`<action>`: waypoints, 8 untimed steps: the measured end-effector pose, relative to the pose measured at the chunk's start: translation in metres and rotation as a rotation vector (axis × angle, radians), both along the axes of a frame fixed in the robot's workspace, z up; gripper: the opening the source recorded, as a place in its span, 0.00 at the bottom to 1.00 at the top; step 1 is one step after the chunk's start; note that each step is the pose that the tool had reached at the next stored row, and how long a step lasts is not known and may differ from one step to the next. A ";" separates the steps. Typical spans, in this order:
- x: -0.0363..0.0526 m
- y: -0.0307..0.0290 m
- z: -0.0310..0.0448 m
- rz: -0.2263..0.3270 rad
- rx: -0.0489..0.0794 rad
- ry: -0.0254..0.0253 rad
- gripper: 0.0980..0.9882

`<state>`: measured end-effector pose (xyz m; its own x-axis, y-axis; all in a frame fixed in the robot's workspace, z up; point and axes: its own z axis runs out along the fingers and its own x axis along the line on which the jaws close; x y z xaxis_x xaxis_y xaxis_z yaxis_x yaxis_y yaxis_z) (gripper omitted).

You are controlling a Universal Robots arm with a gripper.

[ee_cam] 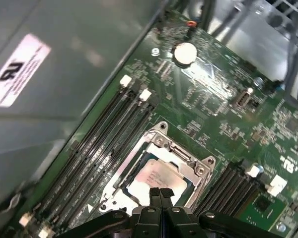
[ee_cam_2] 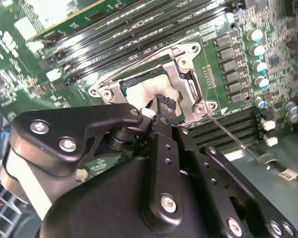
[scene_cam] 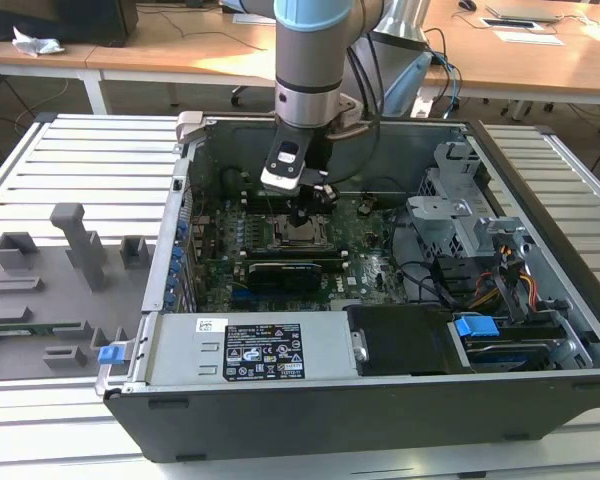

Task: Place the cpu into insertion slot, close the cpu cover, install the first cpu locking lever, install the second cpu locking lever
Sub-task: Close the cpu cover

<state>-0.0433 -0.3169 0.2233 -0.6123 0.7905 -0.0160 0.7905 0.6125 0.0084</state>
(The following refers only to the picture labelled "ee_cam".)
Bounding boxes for silver square CPU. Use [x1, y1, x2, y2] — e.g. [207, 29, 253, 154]
[126, 158, 189, 208]

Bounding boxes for white warning sticker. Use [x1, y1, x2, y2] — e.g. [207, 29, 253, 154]
[0, 33, 52, 108]

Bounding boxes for silver coin battery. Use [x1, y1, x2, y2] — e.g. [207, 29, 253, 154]
[173, 42, 198, 66]

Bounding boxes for internal USB port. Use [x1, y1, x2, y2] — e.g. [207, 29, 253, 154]
[234, 87, 254, 109]

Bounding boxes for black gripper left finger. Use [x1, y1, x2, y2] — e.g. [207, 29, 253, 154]
[72, 187, 163, 238]

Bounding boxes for CPU socket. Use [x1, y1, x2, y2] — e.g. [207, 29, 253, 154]
[98, 120, 217, 215]

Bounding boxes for RAM slot with black clips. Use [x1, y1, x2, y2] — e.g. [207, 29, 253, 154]
[29, 79, 143, 234]
[54, 99, 159, 238]
[193, 160, 249, 214]
[216, 173, 269, 216]

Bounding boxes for green motherboard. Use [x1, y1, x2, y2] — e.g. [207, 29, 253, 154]
[14, 14, 298, 238]

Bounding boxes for RAM slot with white clips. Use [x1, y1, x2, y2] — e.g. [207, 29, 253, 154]
[19, 75, 133, 226]
[38, 88, 152, 238]
[258, 174, 288, 196]
[203, 165, 261, 216]

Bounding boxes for metal socket cover frame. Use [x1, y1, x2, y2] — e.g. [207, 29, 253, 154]
[103, 142, 202, 209]

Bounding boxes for black and silver PC case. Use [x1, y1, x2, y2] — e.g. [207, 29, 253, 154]
[0, 0, 298, 238]

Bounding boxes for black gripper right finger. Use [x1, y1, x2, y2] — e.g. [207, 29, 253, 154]
[160, 188, 282, 238]

